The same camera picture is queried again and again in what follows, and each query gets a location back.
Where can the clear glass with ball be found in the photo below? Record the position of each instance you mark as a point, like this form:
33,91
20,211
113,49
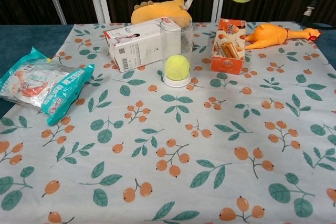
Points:
176,37

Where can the orange rubber chicken toy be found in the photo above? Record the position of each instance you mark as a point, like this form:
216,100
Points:
270,35

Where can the orange biscuit stick box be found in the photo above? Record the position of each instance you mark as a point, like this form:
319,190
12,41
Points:
228,51

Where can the yellow plush toy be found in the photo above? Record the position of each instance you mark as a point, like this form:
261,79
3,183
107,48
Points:
157,11

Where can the white red appliance carton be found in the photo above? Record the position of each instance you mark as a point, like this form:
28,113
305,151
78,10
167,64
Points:
136,48

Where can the floral leaf and berry tablecloth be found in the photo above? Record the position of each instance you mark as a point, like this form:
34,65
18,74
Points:
168,134

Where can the teal plastic snack bag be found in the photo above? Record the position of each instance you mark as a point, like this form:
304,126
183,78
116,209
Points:
39,85

